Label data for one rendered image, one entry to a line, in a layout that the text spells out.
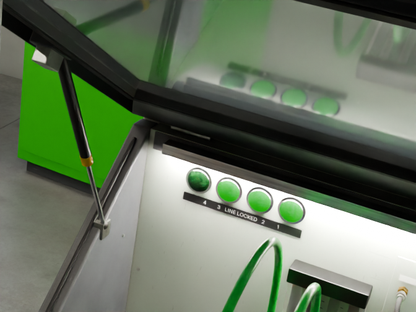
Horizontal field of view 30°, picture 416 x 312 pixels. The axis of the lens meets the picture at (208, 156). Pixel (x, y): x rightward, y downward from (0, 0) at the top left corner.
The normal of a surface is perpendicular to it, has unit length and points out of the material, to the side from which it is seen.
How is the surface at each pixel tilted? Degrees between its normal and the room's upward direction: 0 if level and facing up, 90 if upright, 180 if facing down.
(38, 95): 90
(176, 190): 90
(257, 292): 90
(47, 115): 90
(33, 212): 0
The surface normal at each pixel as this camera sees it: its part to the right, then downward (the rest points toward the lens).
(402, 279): -0.38, 0.32
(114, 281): 0.91, 0.29
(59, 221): 0.15, -0.91
